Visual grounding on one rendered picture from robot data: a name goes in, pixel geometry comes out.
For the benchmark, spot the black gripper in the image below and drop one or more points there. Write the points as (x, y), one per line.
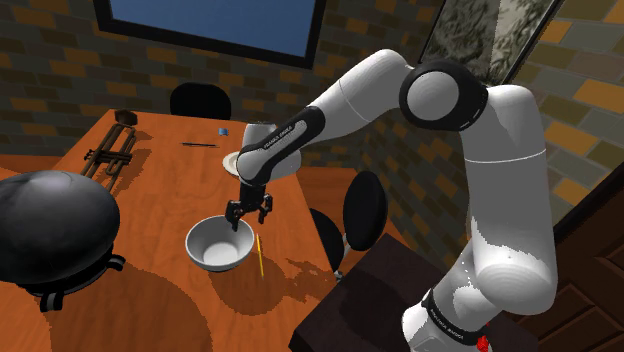
(252, 194)

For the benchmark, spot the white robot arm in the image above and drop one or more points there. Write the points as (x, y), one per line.
(507, 204)

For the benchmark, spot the yellow pencil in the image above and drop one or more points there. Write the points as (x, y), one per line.
(260, 256)

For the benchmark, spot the white bowl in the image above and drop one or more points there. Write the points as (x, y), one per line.
(219, 246)

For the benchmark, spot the white plate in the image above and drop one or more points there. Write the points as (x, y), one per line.
(230, 163)

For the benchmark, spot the black pen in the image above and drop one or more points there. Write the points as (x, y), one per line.
(200, 144)

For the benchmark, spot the small blue object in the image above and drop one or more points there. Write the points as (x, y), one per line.
(223, 131)

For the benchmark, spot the orange wooden table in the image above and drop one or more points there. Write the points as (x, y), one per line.
(166, 204)

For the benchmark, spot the black round-backed chair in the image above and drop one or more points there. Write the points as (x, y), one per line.
(200, 101)

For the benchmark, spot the dark robot stand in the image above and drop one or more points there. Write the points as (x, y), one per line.
(370, 302)

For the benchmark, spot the brass trumpet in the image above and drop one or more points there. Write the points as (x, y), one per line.
(109, 153)

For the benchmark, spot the black-framed blue window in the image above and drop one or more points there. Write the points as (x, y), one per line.
(209, 22)

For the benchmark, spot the black domed kettle grill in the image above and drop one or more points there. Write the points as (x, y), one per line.
(51, 229)

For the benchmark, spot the dark brown wooden door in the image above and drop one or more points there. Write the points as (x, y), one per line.
(590, 273)

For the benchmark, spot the framed grey wall picture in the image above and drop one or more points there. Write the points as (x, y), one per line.
(482, 34)

